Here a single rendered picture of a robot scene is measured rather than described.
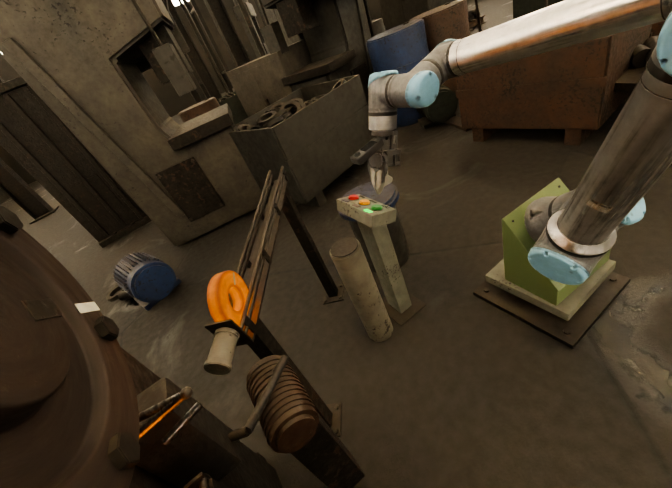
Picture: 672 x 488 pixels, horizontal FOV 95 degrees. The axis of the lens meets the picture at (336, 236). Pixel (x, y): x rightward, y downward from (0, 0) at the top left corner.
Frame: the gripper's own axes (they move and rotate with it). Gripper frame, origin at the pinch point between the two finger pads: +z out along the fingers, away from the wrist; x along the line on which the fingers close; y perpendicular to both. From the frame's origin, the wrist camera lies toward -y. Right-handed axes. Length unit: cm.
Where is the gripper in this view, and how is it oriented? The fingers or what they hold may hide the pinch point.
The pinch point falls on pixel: (376, 191)
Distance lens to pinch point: 110.0
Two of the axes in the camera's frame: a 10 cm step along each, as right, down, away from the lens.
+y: 8.6, -2.5, 4.4
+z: 0.5, 9.1, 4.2
